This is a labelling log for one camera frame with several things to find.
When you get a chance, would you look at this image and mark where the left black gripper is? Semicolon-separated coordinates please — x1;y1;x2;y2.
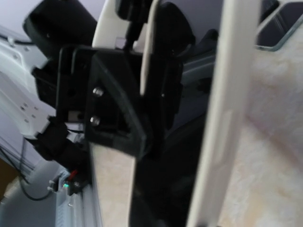
32;45;182;158

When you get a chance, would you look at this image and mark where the white translucent phone case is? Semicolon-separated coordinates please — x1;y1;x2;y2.
139;0;261;227

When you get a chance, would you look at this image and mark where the black phone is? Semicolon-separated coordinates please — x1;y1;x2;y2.
256;0;303;52
130;1;218;227

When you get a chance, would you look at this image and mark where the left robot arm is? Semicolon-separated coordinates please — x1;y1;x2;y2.
0;0;192;172

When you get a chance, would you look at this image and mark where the left camera cable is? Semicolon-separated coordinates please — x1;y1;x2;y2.
0;137;57;201

